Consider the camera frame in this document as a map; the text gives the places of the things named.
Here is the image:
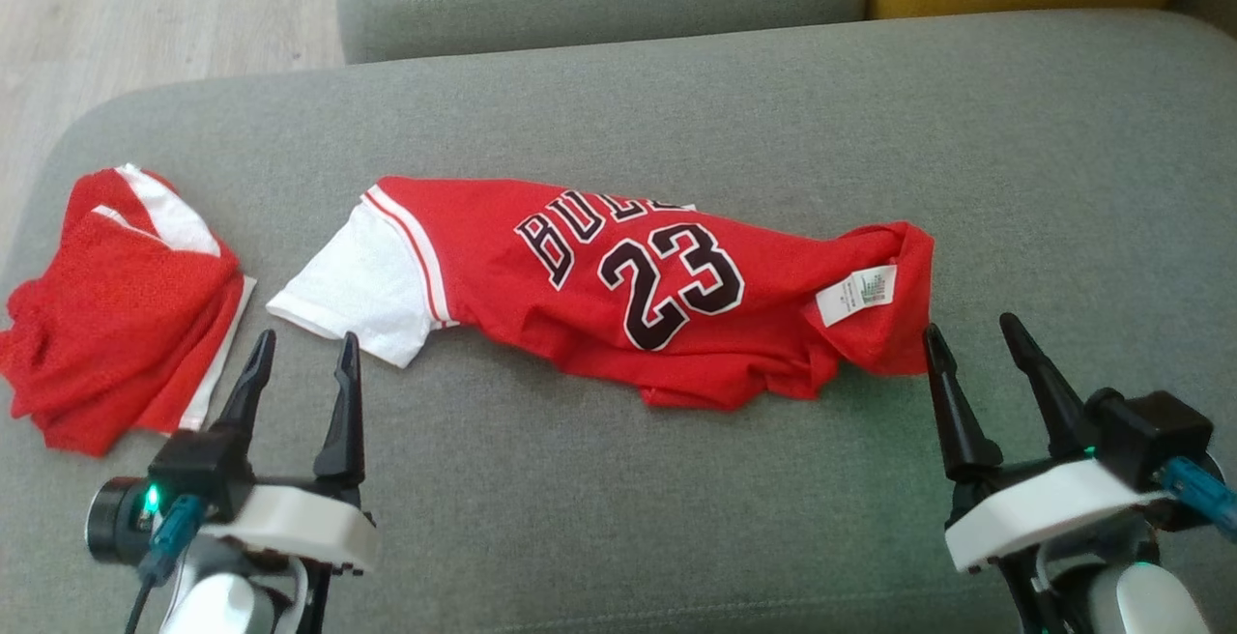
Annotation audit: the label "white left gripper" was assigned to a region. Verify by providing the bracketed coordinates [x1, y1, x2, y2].
[198, 330, 380, 575]

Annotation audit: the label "teal plug right camera cable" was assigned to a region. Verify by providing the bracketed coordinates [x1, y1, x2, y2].
[1160, 457, 1237, 543]

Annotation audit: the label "red Bulls 23 jersey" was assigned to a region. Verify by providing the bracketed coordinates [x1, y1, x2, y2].
[266, 175, 936, 413]

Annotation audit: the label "red shorts with white trim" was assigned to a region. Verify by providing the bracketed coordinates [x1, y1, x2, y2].
[0, 163, 258, 458]

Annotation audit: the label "teal plug left camera cable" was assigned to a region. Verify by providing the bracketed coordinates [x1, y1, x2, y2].
[126, 494, 206, 634]

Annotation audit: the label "large grey sofa chaise seat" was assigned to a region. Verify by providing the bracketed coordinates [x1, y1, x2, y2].
[0, 8, 1237, 634]

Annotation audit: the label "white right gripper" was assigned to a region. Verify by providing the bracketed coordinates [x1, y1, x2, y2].
[923, 313, 1170, 574]

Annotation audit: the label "teal plug camera cable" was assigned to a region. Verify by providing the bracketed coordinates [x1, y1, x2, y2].
[1160, 457, 1237, 543]
[126, 494, 206, 634]

